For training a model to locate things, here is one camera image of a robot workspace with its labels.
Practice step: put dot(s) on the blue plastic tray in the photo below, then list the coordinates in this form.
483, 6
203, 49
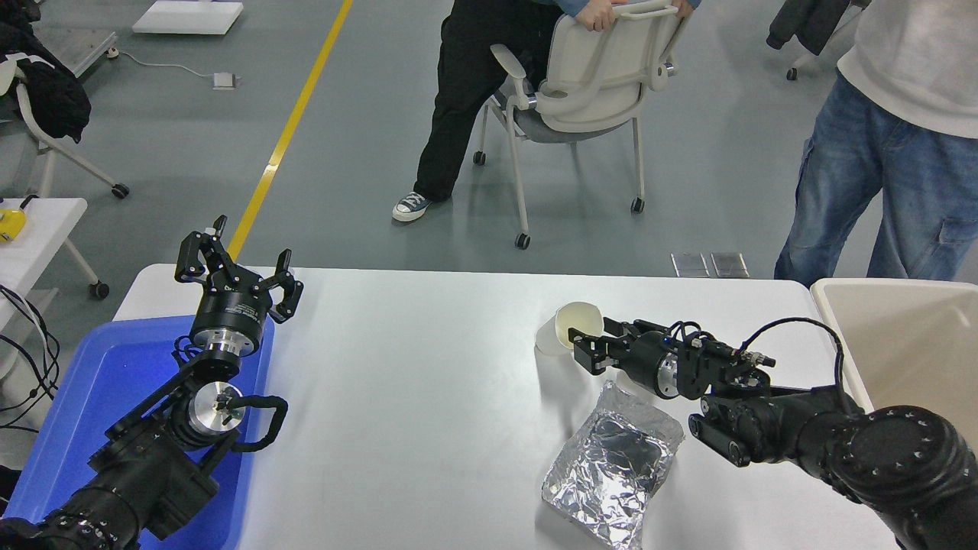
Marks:
114, 374

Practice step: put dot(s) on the white side table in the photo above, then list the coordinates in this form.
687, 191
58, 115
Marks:
46, 229

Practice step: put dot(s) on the black jacket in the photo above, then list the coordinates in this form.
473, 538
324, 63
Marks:
806, 23
53, 99

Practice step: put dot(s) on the person's right hand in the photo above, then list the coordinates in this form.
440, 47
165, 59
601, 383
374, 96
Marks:
596, 15

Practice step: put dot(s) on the white wheeled chair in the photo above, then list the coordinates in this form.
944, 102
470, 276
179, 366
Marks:
47, 147

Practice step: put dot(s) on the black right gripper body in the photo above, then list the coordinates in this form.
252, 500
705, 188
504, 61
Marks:
646, 363

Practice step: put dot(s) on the white chair with grey seat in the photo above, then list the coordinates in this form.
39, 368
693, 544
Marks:
791, 74

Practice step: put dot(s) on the person's left hand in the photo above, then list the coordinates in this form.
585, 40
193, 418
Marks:
682, 7

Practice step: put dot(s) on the large pale bin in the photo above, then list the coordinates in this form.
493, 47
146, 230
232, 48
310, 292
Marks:
917, 336

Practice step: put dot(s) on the white paper cup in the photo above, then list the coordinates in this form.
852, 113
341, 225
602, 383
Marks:
577, 317

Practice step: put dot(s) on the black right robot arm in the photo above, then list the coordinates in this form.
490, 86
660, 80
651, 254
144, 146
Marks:
879, 451

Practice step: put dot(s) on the person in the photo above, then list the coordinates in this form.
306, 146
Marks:
901, 168
466, 92

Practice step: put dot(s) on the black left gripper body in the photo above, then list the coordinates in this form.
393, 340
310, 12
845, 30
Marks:
229, 312

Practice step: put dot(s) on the white flat platform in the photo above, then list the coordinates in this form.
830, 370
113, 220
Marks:
187, 17

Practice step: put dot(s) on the metal floor plate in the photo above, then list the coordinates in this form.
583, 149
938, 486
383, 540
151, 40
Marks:
728, 264
690, 265

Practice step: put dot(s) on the white office chair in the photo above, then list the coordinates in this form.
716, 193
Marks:
596, 84

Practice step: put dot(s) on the silver foil tray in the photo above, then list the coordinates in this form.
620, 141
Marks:
611, 466

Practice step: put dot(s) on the grey metal floor platform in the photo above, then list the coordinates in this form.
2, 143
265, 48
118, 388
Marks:
76, 50

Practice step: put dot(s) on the yellow device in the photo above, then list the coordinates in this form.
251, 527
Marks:
11, 224

